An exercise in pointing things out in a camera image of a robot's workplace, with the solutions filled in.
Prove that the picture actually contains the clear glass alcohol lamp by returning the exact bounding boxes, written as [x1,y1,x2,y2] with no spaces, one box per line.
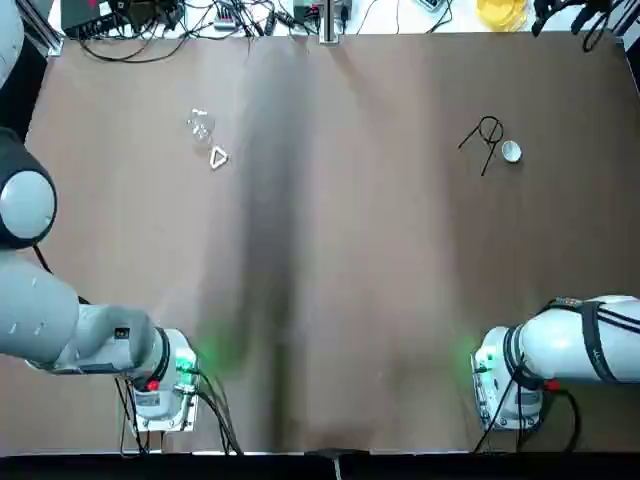
[185,108,217,149]

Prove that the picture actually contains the black wire tripod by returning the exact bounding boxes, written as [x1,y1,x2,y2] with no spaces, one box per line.
[457,115,504,177]

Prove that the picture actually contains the green circuit device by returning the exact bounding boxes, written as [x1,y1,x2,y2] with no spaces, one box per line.
[293,0,351,21]

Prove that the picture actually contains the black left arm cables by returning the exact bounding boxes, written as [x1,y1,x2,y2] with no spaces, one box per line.
[114,369,244,456]

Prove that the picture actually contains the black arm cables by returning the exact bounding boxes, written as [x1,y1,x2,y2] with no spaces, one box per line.
[114,369,244,456]
[474,377,582,454]

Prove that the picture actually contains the aluminium frame post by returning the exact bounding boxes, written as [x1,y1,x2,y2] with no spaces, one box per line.
[319,0,342,45]

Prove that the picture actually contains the black table cable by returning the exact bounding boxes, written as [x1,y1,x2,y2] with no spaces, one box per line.
[78,33,202,64]

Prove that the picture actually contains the yellow coiled strap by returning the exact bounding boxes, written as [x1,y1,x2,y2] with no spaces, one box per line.
[474,0,530,32]

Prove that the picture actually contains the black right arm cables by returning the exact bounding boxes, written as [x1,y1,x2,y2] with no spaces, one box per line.
[474,377,582,454]

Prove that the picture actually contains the aluminium frame rail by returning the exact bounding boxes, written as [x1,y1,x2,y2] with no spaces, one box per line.
[34,19,64,59]

